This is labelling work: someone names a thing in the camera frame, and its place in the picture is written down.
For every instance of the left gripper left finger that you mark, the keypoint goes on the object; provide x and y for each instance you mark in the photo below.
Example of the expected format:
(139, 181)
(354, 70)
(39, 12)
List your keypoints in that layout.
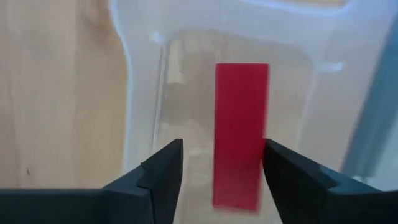
(93, 205)

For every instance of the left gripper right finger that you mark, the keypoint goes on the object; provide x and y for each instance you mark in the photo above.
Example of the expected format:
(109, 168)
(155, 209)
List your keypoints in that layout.
(326, 202)

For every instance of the red block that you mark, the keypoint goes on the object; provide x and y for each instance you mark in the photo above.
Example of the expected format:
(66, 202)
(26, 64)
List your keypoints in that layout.
(241, 124)

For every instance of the clear plastic bin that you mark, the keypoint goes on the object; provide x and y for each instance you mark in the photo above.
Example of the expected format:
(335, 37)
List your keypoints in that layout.
(186, 62)

